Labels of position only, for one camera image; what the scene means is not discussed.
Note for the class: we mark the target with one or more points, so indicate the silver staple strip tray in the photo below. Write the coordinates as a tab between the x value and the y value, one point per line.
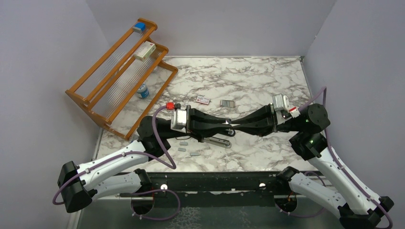
227	103

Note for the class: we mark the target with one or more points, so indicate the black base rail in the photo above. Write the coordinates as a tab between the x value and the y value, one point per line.
214	189

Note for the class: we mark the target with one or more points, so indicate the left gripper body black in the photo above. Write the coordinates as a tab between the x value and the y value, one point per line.
188	119

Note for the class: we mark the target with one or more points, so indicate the white red box on shelf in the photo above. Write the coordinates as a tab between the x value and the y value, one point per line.
144	51

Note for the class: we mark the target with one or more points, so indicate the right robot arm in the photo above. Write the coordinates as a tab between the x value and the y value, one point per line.
352	202

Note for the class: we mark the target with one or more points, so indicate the red white staple box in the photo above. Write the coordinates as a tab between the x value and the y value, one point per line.
202	100

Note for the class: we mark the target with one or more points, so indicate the orange wooden shelf rack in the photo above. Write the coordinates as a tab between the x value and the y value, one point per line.
107	87

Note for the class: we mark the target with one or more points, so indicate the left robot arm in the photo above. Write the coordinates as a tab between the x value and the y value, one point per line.
80	184

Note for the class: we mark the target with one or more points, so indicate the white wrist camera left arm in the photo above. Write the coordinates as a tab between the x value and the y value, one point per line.
179	117

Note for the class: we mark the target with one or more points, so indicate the blue white jar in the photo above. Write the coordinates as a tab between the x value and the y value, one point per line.
143	91

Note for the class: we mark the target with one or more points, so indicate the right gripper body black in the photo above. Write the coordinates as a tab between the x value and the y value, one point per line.
274	119

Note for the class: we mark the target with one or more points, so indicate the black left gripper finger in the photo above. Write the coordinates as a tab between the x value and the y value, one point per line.
202	131
199	117

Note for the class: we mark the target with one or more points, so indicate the black stapler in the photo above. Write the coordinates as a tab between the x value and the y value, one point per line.
228	132

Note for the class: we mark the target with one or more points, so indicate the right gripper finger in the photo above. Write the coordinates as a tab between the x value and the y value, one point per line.
257	128
262	114

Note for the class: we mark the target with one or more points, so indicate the blue grey eraser block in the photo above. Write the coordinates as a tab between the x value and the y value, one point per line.
139	27

